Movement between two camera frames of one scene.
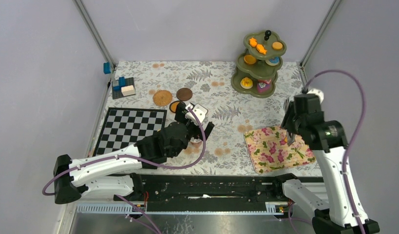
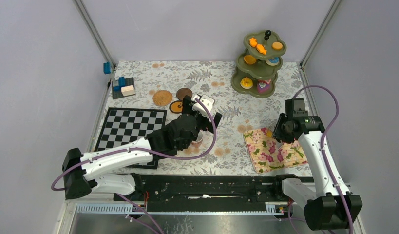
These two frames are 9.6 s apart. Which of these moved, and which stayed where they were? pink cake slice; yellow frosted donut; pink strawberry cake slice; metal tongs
Moved: metal tongs
Stayed: pink strawberry cake slice; pink cake slice; yellow frosted donut
